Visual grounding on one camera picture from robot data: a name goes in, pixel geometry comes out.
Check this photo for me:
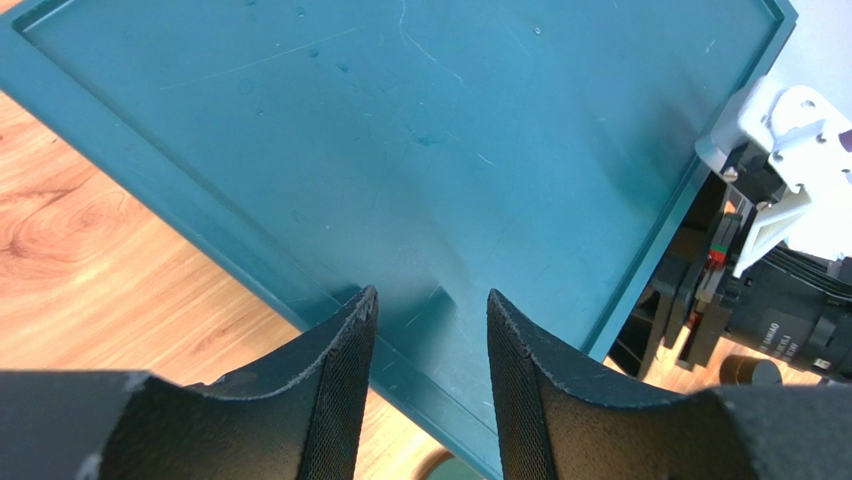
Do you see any teal drawer organizer box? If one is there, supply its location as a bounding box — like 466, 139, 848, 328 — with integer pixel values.
1, 0, 797, 479

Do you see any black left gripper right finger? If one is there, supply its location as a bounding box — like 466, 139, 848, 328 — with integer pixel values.
487, 290, 851, 479

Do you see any black round jar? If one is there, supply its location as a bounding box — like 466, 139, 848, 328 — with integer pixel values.
718, 355, 783, 386

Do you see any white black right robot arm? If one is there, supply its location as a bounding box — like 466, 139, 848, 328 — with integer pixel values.
608, 179, 851, 383

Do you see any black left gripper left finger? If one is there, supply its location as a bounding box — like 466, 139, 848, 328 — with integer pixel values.
1, 286, 378, 479

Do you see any dark green round compact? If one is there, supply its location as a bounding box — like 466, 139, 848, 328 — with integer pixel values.
412, 449, 484, 480

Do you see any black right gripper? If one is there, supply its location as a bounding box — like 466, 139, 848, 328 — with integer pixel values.
608, 179, 792, 380

